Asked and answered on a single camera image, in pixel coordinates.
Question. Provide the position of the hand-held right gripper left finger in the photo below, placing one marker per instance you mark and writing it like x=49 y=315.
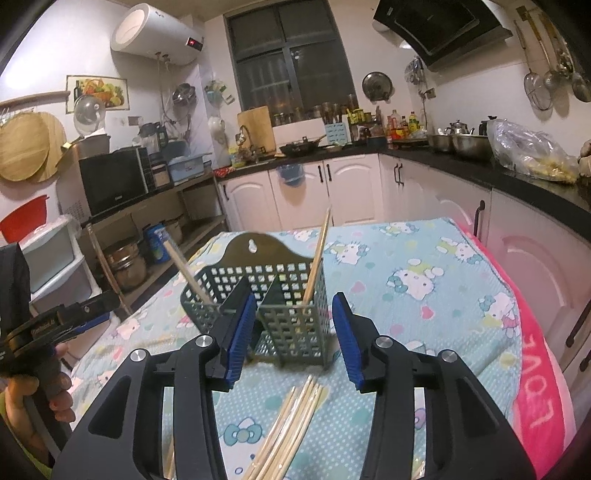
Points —
x=240 y=341

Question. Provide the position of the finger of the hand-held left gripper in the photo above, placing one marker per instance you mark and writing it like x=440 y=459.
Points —
x=87 y=326
x=87 y=305

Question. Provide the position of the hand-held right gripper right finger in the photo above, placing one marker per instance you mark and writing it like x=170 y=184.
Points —
x=346 y=341

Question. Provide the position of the grey plastic utensil holder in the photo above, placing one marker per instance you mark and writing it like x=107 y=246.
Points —
x=286 y=323

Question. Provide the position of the light wooden chopstick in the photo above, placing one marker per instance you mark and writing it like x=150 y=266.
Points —
x=189 y=272
x=318 y=249

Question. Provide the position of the pile of wooden chopsticks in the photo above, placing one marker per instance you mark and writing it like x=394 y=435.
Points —
x=295 y=424

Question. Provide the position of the hanging small utensils cluster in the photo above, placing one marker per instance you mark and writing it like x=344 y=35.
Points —
x=414 y=70

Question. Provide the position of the row of hanging kitchen utensils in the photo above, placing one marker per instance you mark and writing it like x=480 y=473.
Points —
x=538 y=90

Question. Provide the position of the person's left hand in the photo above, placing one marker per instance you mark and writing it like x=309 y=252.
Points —
x=27 y=387

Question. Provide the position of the wooden broom stick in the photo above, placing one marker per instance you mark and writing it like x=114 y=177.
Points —
x=108 y=270

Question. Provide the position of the white plastic drawer unit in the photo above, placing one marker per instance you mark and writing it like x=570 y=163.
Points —
x=51 y=258

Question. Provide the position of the stacked steel pots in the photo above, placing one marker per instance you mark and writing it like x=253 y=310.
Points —
x=127 y=265

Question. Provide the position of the red plastic basin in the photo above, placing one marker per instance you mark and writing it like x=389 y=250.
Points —
x=23 y=217

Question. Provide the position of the blue bottle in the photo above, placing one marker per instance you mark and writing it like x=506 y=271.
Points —
x=154 y=244

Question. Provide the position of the cartoon cat printed blanket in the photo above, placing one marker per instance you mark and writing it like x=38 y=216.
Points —
x=415 y=258

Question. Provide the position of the black microwave oven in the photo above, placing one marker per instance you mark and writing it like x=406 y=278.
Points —
x=113 y=182

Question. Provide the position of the kitchen shelf rack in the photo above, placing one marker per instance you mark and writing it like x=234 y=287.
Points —
x=184 y=194

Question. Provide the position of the round wooden board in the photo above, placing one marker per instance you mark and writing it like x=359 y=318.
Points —
x=27 y=147

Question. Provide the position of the steel stock pot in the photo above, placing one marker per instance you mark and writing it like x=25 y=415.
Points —
x=92 y=145

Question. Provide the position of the light blue plastic box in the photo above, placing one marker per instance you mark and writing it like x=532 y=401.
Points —
x=187 y=168

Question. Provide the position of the blue plastic bag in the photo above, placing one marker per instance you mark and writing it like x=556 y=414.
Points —
x=290 y=174

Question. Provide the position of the electric kettle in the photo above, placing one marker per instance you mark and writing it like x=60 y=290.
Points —
x=153 y=136

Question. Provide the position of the glass pot lid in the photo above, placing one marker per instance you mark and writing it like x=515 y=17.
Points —
x=90 y=115

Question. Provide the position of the pink lettered towel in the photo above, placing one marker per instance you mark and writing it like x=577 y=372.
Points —
x=540 y=369

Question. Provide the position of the wooden rolling pin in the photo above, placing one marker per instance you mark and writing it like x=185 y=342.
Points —
x=37 y=98

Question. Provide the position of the black wok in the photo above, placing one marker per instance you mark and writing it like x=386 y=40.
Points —
x=300 y=146

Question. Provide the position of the kitchen faucet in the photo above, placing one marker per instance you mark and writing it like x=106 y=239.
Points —
x=244 y=138

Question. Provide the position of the light blue knife block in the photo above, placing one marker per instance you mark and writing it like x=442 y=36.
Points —
x=337 y=133

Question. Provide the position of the rectangular wooden cutting board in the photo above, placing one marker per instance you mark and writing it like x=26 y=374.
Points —
x=258 y=124

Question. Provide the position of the small steel basin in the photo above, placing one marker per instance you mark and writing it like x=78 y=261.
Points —
x=439 y=142

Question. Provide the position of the row of condiment bottles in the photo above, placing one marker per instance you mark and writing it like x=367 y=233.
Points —
x=406 y=127

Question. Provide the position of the black countertop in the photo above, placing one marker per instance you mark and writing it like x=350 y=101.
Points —
x=508 y=177

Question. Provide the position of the large steel basin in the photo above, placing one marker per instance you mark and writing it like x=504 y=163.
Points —
x=471 y=146

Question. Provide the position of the row of spice jars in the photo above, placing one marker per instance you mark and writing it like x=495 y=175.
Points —
x=295 y=115

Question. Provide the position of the hanging steel bowl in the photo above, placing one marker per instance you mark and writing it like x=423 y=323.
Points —
x=184 y=94

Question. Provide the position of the steel teapot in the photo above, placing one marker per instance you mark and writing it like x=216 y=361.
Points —
x=461 y=127

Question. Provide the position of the hanging steel pot lid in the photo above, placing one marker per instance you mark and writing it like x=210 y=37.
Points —
x=377 y=86

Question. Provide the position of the clear plastic food bag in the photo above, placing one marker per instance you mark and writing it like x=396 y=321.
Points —
x=531 y=152

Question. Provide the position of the white water heater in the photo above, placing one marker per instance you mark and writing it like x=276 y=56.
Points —
x=152 y=32

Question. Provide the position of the dark kitchen window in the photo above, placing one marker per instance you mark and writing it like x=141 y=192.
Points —
x=291 y=55

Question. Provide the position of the pile of brown ginger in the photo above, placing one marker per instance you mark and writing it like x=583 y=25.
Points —
x=585 y=159

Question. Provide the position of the black range hood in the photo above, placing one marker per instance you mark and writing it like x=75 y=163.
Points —
x=443 y=27

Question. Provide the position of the fruit wall picture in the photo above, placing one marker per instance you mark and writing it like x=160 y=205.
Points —
x=99 y=92

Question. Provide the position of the wall socket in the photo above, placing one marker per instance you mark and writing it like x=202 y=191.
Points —
x=428 y=93

